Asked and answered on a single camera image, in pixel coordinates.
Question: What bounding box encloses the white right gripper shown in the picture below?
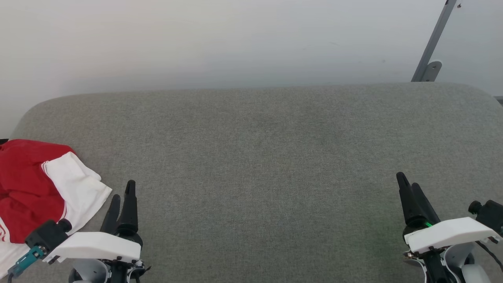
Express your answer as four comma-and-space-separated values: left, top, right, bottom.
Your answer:
396, 171, 502, 255

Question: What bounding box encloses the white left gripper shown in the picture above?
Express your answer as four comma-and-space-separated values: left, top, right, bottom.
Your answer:
43, 180, 147, 276

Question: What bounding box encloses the red and white basketball jersey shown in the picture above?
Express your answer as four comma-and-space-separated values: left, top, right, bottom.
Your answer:
0, 139, 113, 279

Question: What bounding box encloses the grey fabric sofa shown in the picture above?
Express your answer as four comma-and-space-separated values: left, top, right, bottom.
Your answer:
0, 82, 503, 283

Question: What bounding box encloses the grey metal bar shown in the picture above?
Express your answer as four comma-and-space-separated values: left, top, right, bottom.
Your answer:
411, 0, 459, 82

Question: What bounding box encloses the left camera cable, teal plug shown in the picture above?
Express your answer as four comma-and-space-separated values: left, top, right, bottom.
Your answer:
7, 245, 46, 283

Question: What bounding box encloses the grey metal bracket plate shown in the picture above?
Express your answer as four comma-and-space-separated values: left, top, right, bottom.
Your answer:
422, 60, 443, 82

